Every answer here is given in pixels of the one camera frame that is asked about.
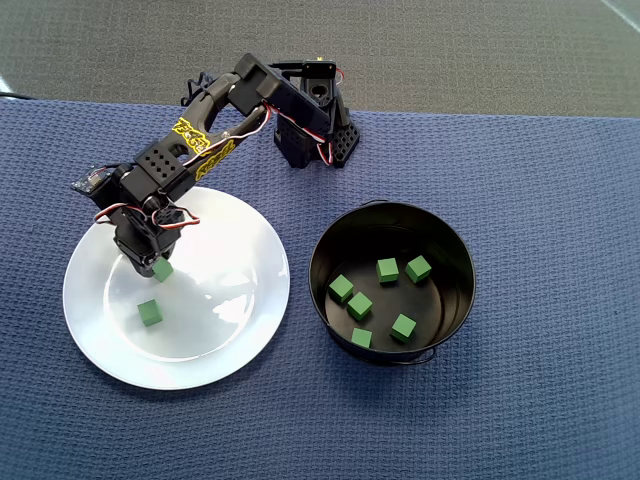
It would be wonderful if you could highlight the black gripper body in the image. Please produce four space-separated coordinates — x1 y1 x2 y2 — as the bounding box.
113 205 182 265

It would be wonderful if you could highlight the white round plate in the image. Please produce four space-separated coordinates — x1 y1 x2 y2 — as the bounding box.
62 186 292 392

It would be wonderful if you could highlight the black metal bucket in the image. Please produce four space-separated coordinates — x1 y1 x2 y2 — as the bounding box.
307 198 477 367

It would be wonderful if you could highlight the blue woven tablecloth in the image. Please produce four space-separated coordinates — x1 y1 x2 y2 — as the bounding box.
0 97 640 480

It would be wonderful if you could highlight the short red white servo wire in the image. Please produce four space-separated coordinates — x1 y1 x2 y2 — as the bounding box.
151 206 202 232

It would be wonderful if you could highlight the long red white servo wire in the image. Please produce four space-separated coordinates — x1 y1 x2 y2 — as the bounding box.
94 202 127 225

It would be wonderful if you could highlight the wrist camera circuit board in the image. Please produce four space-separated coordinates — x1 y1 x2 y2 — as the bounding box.
69 167 114 195

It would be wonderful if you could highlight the thin black camera cable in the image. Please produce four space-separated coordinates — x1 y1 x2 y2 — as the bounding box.
179 71 215 107

